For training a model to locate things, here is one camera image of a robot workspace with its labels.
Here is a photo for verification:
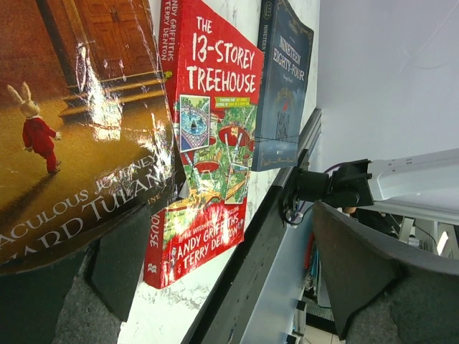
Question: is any brown Edward Tulane book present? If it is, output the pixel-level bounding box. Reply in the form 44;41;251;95
1;1;186;275

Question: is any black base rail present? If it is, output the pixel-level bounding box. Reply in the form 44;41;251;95
182;150;310;343

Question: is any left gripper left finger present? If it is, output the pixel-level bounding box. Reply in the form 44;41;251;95
1;206;151;343

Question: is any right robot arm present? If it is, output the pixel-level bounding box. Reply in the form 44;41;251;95
279;148;458;226

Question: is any blue Nineteen Eighty-Four book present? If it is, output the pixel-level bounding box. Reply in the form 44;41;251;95
252;1;314;171

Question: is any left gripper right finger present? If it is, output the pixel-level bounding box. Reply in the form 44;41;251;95
313;201;458;343

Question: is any red 13-Storey Treehouse book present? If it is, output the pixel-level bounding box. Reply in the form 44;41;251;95
143;1;263;289

